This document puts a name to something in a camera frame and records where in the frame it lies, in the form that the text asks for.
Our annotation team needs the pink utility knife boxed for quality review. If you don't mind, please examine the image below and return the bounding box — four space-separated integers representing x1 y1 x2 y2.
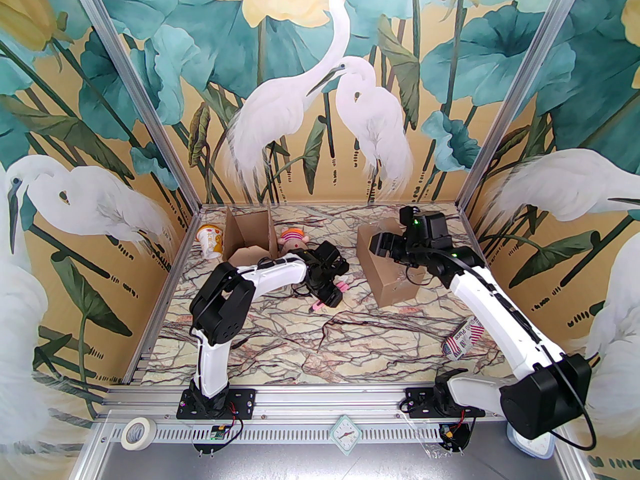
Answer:
308 281 350 314

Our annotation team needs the taped brown cardboard box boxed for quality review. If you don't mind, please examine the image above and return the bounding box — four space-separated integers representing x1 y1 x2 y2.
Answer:
222 206 282 270
355 219 427 310

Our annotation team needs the pink plush doll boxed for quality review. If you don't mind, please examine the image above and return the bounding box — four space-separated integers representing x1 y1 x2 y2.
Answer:
276 226 309 260

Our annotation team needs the instant noodle cup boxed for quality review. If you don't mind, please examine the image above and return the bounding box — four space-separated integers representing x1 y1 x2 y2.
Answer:
196 223 225 260

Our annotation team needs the green diamond clock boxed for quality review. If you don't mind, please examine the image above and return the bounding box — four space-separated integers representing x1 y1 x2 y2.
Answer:
330 414 362 455

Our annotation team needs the grey steel shelf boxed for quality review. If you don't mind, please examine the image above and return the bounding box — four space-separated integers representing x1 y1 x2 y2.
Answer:
75 440 588 480

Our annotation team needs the pale blue square clock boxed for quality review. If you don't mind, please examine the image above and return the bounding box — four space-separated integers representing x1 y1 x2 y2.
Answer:
506 418 555 461

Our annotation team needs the cream masking tape roll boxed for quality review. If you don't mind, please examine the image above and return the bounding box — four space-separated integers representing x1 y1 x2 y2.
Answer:
121 417 157 452

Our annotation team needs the aluminium front rail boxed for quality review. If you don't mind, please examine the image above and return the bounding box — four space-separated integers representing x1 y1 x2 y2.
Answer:
95 384 568 445

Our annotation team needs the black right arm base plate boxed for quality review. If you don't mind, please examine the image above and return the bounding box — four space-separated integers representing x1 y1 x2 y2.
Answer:
403 387 486 420

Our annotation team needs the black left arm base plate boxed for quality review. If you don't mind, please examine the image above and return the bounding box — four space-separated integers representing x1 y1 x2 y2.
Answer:
177 388 257 420

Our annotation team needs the aluminium frame post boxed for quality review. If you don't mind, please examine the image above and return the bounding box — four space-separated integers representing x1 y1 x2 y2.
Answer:
64 0 202 212
457 0 592 214

